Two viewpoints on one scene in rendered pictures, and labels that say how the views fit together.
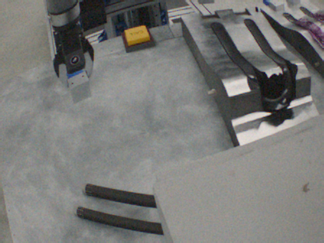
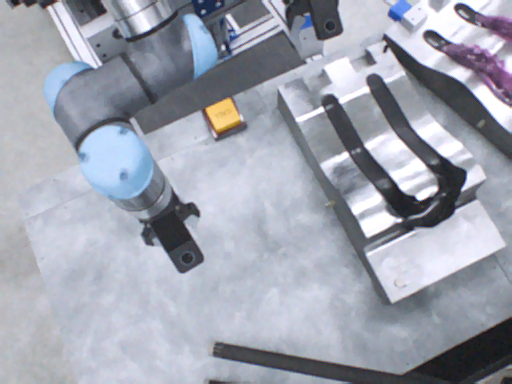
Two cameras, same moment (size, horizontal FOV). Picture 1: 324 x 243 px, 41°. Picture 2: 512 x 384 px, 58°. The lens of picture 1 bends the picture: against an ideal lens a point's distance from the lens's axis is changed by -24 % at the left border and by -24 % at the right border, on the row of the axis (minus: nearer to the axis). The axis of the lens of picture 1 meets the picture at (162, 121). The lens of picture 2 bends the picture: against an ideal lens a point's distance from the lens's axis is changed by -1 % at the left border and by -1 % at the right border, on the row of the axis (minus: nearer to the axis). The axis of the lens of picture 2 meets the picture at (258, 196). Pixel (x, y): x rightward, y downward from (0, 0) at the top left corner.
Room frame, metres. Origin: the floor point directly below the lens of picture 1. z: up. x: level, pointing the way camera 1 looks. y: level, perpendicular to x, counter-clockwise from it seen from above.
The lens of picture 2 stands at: (0.63, 0.06, 1.77)
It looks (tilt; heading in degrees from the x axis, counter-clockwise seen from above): 74 degrees down; 350
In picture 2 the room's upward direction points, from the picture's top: 7 degrees counter-clockwise
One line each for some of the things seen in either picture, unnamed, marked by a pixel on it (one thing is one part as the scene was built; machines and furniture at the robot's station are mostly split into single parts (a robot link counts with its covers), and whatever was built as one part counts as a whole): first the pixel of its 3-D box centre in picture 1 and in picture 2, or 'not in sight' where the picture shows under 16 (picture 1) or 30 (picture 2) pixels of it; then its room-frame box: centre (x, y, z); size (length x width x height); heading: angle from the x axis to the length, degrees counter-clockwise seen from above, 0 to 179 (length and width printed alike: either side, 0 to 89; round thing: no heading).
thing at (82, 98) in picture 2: not in sight; (97, 102); (0.97, 0.19, 1.25); 0.11 x 0.11 x 0.08; 17
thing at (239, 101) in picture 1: (257, 69); (387, 164); (0.88, -0.26, 0.87); 0.50 x 0.26 x 0.14; 8
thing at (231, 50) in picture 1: (257, 50); (393, 146); (0.90, -0.27, 0.92); 0.35 x 0.16 x 0.09; 8
